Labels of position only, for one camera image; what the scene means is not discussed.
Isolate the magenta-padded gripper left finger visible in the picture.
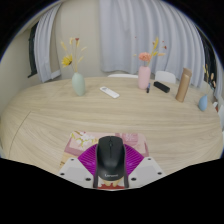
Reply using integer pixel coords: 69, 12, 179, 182
58, 144, 101, 189

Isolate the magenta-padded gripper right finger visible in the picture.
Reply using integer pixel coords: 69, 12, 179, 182
123, 143, 167, 189

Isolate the black computer mouse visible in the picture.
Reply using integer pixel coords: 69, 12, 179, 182
94, 135, 128, 183

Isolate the pink cartoon print mouse pad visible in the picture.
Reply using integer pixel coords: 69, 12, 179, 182
59, 130, 150, 191

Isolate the white remote control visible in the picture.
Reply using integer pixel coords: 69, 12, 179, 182
99, 86, 121, 100

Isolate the green vase with yellow flowers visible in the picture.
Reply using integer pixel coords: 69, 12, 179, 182
59, 37, 88, 97

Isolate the small black box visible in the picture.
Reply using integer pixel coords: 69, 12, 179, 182
153, 80, 171, 94

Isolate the pink vase with orange flowers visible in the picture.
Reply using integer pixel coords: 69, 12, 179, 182
134, 36, 168, 91

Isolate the white chair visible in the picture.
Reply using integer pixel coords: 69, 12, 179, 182
154, 70, 177, 84
107, 73, 139, 79

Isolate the blue vase with dried flowers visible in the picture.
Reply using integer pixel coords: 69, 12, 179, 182
197, 63, 217, 112

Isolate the tan metal drink bottle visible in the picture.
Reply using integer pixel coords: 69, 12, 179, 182
175, 67, 193, 103

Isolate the narrow white curtain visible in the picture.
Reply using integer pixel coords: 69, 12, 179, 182
33, 3, 64, 84
213, 56, 224, 101

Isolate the dark window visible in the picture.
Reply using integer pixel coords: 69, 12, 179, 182
27, 21, 40, 79
197, 28, 218, 86

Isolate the wide white curtain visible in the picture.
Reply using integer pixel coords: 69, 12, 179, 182
98, 0, 206, 88

